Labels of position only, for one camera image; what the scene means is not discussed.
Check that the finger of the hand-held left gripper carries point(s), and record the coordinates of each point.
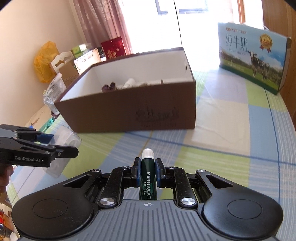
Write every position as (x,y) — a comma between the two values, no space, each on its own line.
(46,138)
(67,153)

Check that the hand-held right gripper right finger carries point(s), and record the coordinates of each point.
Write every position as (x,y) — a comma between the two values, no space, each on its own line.
(158,170)

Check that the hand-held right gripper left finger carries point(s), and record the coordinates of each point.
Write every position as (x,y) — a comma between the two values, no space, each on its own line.
(138,169)

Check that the green lip gel tube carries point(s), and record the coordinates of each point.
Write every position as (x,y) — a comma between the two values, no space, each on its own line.
(148,176)

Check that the clear floss pick box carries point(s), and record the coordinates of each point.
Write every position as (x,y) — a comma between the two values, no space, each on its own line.
(67,139)

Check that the brown cardboard box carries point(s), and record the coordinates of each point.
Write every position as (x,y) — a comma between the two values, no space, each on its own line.
(104,109)

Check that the purple velvet scrunchie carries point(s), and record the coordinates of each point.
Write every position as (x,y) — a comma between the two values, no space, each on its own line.
(107,88)

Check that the desktop with checked cloth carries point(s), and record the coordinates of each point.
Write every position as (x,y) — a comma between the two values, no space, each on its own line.
(231,139)

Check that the person's left hand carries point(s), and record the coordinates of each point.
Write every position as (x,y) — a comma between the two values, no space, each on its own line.
(8,176)

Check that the green packet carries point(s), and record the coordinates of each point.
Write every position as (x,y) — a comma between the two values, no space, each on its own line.
(47,124)

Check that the printed clear plastic bag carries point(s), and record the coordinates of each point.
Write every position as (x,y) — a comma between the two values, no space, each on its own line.
(53,90)

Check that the yellow plastic bag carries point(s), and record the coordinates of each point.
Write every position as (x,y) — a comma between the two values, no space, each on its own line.
(44,64)

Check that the white printed box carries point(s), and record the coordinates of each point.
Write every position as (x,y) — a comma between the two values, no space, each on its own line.
(87,59)

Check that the green boxes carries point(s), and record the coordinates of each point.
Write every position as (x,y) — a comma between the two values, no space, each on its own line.
(78,49)

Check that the red gift box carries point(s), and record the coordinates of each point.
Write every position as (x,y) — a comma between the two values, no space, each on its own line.
(113,47)

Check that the pink curtain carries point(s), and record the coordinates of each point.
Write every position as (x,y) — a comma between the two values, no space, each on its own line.
(99,20)

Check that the milk gift carton with cow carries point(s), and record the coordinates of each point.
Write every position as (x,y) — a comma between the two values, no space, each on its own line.
(242,53)

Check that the wooden cabinet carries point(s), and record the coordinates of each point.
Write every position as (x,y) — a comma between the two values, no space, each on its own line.
(277,14)

